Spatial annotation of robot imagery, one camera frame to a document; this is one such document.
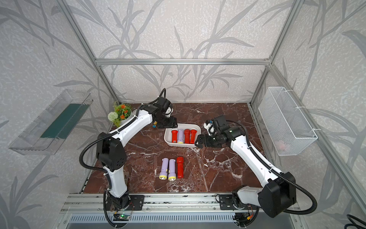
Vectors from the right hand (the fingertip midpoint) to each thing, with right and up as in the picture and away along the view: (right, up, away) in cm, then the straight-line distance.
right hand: (201, 142), depth 78 cm
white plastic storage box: (-22, +1, +20) cm, 30 cm away
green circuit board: (-41, -36, -8) cm, 55 cm away
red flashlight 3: (-4, +3, +21) cm, 21 cm away
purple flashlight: (-22, -19, +2) cm, 29 cm away
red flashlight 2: (-13, -16, +6) cm, 21 cm away
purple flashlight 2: (-17, -19, +2) cm, 26 cm away
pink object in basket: (+41, 0, -6) cm, 41 cm away
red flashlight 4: (-9, +3, +21) cm, 23 cm away
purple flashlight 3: (-13, 0, +18) cm, 22 cm away
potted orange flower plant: (-53, +17, +17) cm, 59 cm away
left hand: (-16, +8, +10) cm, 21 cm away
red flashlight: (-18, +1, +21) cm, 27 cm away
